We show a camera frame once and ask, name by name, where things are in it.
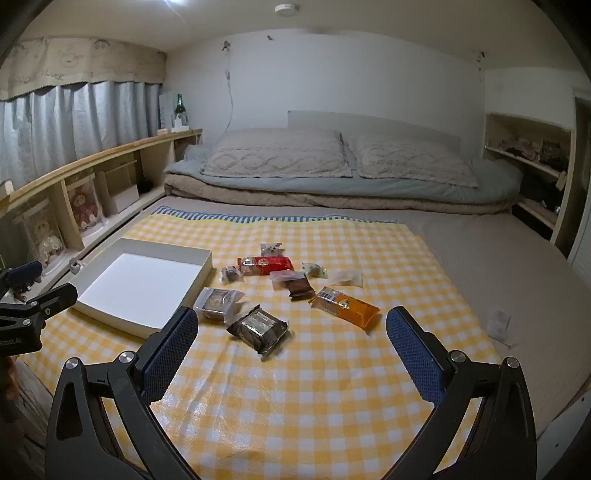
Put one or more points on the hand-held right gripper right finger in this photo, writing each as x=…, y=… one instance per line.
x=415, y=355

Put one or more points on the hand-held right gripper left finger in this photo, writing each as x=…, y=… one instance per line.
x=171, y=350

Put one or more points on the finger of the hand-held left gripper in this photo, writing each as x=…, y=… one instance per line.
x=51, y=300
x=23, y=273

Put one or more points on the clear brown cake packet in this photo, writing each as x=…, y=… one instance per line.
x=214, y=302

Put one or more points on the white shallow box tray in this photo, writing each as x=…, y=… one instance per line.
x=138, y=286

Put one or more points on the orange snack packet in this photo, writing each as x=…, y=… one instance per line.
x=346, y=309

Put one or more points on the black silver snack packet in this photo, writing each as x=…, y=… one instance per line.
x=258, y=327

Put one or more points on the purple candy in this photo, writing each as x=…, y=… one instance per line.
x=231, y=275

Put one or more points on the clear cream cookie packet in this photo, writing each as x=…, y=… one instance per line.
x=346, y=278

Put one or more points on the green white candy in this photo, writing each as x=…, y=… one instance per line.
x=314, y=270

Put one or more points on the red snack packet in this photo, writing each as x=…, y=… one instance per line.
x=272, y=265

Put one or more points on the brown snack packet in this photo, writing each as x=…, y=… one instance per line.
x=300, y=290

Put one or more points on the small printed snack packet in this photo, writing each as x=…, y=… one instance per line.
x=270, y=249

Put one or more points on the white doll in clear case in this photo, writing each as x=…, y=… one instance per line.
x=44, y=240

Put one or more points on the crumpled clear plastic wrapper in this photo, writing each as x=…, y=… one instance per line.
x=76, y=266

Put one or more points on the book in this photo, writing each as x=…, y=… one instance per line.
x=4, y=189

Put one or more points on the red doll in clear case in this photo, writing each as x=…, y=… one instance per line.
x=85, y=207

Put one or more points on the yellow checked cloth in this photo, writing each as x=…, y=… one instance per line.
x=323, y=392

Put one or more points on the white storage box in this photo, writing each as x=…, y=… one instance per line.
x=124, y=198

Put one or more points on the wooden bedside shelf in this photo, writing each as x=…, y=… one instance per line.
x=92, y=159

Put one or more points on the small black object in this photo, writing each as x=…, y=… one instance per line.
x=145, y=184

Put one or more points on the grey curtain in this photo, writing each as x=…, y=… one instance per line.
x=69, y=124

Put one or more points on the blue striped cloth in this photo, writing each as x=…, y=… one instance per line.
x=277, y=218

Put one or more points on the beige folded blanket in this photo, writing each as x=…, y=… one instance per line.
x=323, y=201

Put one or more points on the grey blue duvet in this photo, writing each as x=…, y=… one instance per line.
x=489, y=180

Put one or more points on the beige knitted pillow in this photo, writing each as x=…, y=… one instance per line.
x=415, y=159
x=277, y=154

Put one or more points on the beige printed valance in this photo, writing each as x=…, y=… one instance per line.
x=69, y=60

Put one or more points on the green glass bottle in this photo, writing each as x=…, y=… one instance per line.
x=179, y=108

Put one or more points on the folded clothes pile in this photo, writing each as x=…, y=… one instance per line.
x=526, y=145

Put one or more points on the white smoke detector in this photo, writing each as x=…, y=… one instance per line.
x=286, y=9

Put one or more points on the cream wall shelf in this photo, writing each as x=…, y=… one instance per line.
x=570, y=194

